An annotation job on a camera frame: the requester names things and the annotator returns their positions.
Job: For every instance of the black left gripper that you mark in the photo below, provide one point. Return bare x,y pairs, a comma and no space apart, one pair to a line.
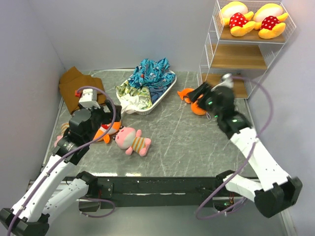
108,117

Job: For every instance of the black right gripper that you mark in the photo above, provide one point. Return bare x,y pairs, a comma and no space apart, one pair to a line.
202,89

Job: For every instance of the pink pig plush striped shirt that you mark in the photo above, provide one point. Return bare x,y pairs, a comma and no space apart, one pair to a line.
131,140

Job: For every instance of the orange fox plush toy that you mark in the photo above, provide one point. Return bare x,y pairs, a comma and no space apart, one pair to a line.
105,132

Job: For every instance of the yellow plush red dotted dress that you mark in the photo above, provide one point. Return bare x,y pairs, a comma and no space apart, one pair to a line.
270,21

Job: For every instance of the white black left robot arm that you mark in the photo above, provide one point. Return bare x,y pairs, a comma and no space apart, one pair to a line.
33,214

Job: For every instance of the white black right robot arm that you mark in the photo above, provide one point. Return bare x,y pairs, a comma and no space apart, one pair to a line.
260,179

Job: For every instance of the orange whale plush toy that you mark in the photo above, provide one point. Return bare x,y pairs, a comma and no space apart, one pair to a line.
193,105

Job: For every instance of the green white patterned cloth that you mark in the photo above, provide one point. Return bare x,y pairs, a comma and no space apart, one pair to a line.
133,99

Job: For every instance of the blue patterned cloth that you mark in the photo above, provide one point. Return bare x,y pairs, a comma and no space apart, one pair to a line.
152,74

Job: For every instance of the brown folded cloth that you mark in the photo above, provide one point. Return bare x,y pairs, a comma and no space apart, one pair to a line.
71,81

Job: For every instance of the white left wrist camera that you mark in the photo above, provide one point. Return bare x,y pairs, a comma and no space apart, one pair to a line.
87,98

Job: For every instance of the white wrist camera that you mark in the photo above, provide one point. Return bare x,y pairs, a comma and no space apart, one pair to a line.
226,80
87,98

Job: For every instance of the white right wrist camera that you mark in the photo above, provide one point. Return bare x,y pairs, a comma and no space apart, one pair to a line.
226,80

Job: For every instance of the white wire wooden shelf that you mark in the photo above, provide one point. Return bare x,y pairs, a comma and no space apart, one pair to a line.
224,53

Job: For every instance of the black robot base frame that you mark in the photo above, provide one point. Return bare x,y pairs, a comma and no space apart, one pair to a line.
133,191

